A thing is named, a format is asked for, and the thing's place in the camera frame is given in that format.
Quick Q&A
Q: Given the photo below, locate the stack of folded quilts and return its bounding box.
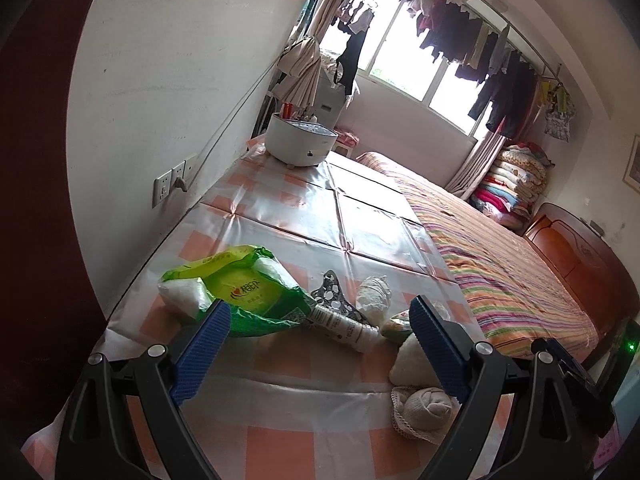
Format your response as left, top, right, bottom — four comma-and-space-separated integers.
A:
470, 144, 556, 233

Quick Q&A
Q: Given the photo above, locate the green tissue packet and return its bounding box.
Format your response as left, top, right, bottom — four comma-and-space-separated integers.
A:
157, 245, 317, 338

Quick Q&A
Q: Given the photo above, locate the checked plastic tablecloth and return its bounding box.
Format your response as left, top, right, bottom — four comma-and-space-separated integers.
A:
20, 152, 516, 480

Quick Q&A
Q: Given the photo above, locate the white wall socket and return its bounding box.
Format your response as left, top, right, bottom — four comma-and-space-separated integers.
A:
152, 160, 187, 208

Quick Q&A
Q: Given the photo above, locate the row of hanging clothes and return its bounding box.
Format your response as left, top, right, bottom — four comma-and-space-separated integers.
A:
405, 0, 543, 138

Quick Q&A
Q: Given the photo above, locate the white round pen holder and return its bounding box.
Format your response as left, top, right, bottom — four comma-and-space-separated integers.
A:
265, 112, 340, 168

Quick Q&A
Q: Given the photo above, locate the rolled beige sock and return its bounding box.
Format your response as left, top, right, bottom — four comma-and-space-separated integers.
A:
390, 385, 461, 445

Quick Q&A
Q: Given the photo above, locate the bed with striped sheet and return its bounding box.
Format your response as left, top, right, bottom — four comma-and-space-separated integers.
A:
355, 151, 613, 361

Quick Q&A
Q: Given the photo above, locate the dotted grey wrapper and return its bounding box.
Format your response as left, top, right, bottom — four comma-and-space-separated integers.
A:
309, 270, 368, 326

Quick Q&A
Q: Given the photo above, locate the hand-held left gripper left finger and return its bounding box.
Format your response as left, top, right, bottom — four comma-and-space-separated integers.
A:
55, 299, 233, 480

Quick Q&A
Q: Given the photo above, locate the grey white cabinet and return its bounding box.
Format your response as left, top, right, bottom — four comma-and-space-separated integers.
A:
312, 77, 353, 128

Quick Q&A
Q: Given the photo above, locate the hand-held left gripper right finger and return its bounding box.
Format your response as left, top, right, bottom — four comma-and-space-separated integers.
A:
409, 295, 586, 480

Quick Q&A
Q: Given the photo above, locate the window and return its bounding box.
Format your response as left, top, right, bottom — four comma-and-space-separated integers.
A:
345, 0, 506, 136

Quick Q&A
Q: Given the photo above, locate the hanging sock rack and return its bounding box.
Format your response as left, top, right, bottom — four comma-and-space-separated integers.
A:
335, 0, 376, 36

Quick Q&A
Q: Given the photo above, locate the framed picture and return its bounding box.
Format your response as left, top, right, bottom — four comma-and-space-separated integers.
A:
622, 132, 640, 186

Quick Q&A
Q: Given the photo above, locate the clear plastic bag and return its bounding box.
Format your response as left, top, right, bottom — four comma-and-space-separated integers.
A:
356, 275, 393, 325

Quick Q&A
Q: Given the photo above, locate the grey wall cable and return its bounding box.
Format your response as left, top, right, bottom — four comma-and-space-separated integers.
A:
179, 57, 283, 181

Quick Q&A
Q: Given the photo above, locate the patterned hanging garment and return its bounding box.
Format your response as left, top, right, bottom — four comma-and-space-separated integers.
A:
544, 105, 575, 143

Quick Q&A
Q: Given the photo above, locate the white plush toy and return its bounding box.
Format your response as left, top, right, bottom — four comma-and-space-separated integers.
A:
389, 332, 443, 388

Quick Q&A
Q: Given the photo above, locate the black hanging garment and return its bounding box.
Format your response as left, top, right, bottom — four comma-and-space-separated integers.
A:
335, 25, 371, 96

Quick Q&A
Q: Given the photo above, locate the dark red door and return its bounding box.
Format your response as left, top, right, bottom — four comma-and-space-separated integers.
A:
0, 0, 116, 461

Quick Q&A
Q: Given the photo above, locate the white cosmetic tube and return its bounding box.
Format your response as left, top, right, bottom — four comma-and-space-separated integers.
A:
306, 304, 381, 353

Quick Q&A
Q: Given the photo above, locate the wooden headboard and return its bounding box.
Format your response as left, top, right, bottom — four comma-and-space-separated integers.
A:
522, 202, 640, 366

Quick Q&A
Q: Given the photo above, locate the green yellow small packet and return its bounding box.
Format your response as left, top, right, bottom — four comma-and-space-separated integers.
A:
380, 310, 416, 343

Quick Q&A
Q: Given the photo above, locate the pink cloth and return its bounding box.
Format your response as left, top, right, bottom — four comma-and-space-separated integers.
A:
334, 129, 362, 153

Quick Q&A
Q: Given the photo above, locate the tied striped curtain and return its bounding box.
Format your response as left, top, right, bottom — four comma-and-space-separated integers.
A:
270, 0, 361, 111

